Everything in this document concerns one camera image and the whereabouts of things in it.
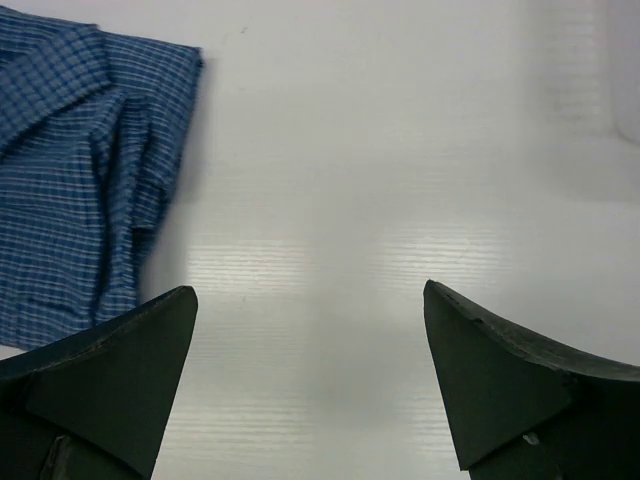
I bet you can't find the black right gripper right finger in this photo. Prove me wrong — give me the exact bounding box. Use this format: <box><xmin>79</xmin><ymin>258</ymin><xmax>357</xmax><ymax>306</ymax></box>
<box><xmin>423</xmin><ymin>280</ymin><xmax>639</xmax><ymax>479</ymax></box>

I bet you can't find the blue plaid long sleeve shirt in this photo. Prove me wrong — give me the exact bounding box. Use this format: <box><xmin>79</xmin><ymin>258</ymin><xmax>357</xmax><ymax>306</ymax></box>
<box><xmin>1</xmin><ymin>8</ymin><xmax>203</xmax><ymax>350</ymax></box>

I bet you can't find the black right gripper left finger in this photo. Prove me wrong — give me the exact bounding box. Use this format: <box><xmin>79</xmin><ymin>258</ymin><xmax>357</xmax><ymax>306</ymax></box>
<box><xmin>1</xmin><ymin>286</ymin><xmax>198</xmax><ymax>479</ymax></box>

